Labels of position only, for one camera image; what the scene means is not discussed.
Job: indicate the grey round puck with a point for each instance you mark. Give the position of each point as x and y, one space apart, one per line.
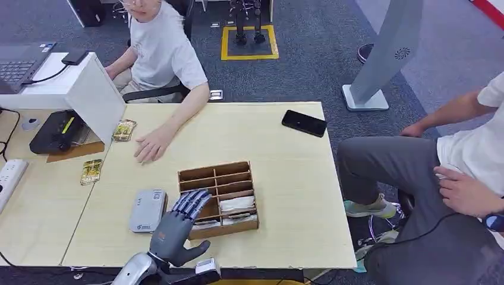
30 124

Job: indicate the black smartwatch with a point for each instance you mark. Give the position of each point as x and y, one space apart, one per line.
494 222

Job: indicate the grey laptop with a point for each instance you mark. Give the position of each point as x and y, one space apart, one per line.
17 69

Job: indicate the black smartphone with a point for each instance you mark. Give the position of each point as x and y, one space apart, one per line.
304 123

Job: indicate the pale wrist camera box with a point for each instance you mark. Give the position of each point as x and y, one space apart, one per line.
206 265

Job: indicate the person in white shirt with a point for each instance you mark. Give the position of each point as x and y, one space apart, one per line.
161 51

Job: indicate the brown board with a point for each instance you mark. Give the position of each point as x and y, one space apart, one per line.
78 151

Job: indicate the white desk riser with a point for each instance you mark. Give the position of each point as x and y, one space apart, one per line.
94 98

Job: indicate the grey flat device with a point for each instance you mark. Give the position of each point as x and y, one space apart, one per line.
147 210

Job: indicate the person in grey trousers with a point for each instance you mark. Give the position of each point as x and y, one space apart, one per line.
393 169

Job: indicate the black power adapter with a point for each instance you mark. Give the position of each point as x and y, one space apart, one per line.
75 57

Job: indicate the black robot legs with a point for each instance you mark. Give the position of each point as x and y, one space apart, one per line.
240 23

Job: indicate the grey kiosk stand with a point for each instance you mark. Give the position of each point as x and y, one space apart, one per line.
388 47

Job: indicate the black office chair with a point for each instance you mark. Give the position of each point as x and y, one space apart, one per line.
153 93

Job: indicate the pale wooden desk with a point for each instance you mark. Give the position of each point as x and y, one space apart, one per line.
39 220
275 177

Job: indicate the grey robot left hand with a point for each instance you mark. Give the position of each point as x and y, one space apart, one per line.
171 236

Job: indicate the red floor strip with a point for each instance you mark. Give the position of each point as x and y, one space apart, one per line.
490 11

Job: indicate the white card stack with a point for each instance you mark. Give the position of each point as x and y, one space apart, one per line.
236 203
240 219
206 225

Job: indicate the white power strip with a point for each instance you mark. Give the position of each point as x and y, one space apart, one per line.
10 179

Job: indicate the black cabinet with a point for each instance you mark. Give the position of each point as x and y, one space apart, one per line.
88 11

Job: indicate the black round object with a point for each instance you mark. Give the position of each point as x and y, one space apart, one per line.
365 53

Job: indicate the black desktop printer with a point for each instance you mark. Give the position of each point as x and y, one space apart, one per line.
55 133

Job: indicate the pale green sneaker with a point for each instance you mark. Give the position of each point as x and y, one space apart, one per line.
368 208

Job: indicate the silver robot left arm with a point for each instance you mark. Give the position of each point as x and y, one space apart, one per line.
132 271

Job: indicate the wooden compartment box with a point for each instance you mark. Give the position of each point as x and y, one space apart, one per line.
236 230

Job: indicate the silver floor socket plate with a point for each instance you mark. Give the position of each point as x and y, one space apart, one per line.
216 94
215 24

